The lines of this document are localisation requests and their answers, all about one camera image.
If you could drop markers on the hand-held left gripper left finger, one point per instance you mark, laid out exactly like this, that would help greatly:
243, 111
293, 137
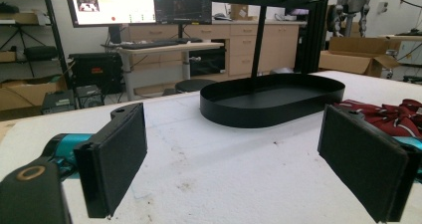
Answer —
116, 157

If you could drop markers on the grey robot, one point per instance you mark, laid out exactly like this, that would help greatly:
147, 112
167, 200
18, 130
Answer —
351, 5

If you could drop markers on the monitor with dark screen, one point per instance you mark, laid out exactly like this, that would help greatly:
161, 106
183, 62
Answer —
182, 5

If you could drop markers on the light wooden desk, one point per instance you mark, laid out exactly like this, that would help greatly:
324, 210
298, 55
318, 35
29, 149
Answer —
172, 48

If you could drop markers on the black computer case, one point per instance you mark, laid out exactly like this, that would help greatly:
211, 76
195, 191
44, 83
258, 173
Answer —
96, 72

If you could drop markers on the dark red striped cloth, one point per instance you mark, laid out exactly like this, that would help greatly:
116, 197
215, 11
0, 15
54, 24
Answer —
381, 116

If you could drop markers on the grey electronic device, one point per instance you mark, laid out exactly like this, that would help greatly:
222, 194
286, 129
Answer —
89, 96

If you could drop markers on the small cardboard box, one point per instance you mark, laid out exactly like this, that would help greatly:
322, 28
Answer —
239, 12

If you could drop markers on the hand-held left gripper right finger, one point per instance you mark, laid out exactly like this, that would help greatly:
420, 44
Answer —
361, 161

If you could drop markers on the small black device box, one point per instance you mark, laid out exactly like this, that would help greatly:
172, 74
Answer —
59, 102

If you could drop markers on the black metal shelf rack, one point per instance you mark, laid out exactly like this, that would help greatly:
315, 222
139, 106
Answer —
53, 28

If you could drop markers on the light wooden drawer cabinet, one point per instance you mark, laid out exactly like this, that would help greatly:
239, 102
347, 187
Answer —
278, 48

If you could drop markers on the black stand with oval tray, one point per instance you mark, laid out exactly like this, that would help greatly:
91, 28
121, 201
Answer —
265, 115

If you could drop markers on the black keyboard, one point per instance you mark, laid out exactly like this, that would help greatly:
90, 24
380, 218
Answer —
149, 44

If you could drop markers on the large monitor with white screen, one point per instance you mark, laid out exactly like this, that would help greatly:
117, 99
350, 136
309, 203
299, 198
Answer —
126, 1

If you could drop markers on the black bag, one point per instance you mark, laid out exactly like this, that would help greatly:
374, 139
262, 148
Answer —
40, 53

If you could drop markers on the open brown cardboard box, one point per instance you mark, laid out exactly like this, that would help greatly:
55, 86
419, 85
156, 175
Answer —
356, 56

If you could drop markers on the black round stool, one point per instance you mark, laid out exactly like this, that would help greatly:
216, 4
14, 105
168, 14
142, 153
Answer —
194, 84

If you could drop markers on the black aluminium frame post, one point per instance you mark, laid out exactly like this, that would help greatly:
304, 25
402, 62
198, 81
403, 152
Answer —
315, 35

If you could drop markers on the flat brown cardboard box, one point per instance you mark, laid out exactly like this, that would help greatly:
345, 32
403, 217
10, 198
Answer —
30, 93

